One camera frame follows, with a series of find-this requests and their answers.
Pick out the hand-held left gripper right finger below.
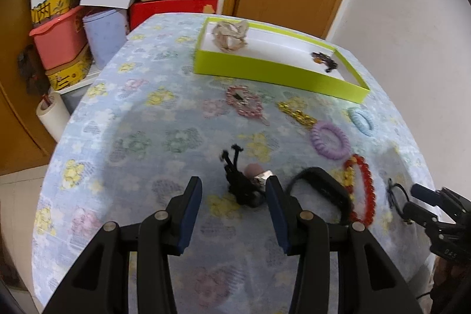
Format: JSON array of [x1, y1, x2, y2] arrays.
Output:
[[266, 175, 422, 314]]

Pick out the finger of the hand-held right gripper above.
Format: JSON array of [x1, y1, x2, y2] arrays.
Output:
[[411, 183, 471, 217], [403, 202, 457, 234]]

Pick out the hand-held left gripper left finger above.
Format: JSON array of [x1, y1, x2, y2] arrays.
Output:
[[42, 176, 203, 314]]

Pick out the thin black hair tie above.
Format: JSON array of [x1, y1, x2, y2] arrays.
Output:
[[386, 177, 413, 224]]

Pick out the black hair tie with charm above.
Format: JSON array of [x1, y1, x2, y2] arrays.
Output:
[[220, 144, 275, 208]]

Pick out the red bead bracelet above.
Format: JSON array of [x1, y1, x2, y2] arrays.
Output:
[[343, 154, 376, 226]]

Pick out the black smart band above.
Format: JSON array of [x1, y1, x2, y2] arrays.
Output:
[[285, 167, 352, 226]]

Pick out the purple spiral hair tie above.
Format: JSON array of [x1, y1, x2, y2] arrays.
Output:
[[310, 121, 350, 161]]

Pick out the blue spiral hair tie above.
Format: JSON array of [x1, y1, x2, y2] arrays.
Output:
[[348, 107, 376, 137]]

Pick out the gold chain bracelet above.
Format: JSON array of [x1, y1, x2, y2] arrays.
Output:
[[277, 101, 318, 129]]

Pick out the pink rhinestone hair clip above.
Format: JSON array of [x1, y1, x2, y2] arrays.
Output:
[[225, 85, 271, 126]]

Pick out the lime green cardboard box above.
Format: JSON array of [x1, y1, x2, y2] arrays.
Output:
[[193, 17, 371, 104]]

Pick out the clear storage box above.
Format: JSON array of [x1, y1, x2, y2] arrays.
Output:
[[59, 69, 102, 116]]

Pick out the white roll with red core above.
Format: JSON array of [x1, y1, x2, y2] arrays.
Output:
[[36, 91, 71, 142]]

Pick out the beige hair clip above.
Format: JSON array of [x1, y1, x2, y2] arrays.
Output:
[[213, 20, 250, 53]]

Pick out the yellow patterned box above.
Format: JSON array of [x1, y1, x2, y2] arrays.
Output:
[[45, 45, 92, 91]]

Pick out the lavender plastic bin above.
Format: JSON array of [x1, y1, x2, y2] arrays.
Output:
[[82, 8, 129, 70]]

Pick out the wooden cabinet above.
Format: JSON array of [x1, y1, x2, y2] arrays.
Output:
[[0, 0, 56, 175]]

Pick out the large red gift box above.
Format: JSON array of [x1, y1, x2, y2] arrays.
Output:
[[129, 0, 219, 33]]

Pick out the dark brown hanging object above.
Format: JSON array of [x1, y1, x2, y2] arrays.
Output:
[[16, 45, 47, 96]]

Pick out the pink plastic bin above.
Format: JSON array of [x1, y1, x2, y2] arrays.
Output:
[[29, 5, 91, 71]]

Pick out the yellow box with black drawing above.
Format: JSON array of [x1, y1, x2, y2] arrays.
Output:
[[31, 0, 74, 26]]

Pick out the dark bead bracelet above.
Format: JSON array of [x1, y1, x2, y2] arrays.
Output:
[[310, 51, 339, 74]]

